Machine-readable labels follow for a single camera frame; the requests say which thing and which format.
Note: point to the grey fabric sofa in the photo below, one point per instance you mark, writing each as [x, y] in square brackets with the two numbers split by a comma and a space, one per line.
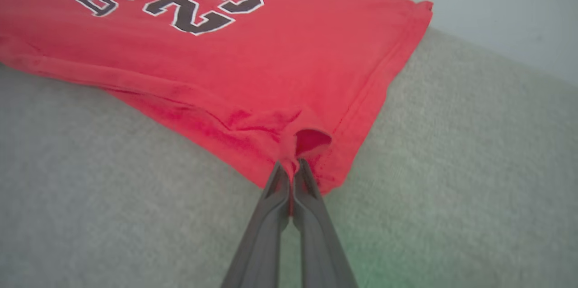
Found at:
[90, 188]

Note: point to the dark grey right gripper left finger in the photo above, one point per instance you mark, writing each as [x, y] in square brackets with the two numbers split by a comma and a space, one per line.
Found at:
[262, 247]

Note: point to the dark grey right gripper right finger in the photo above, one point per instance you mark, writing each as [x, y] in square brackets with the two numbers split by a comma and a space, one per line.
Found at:
[320, 252]

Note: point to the red white basketball jersey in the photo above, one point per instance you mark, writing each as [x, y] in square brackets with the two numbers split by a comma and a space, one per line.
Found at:
[226, 67]

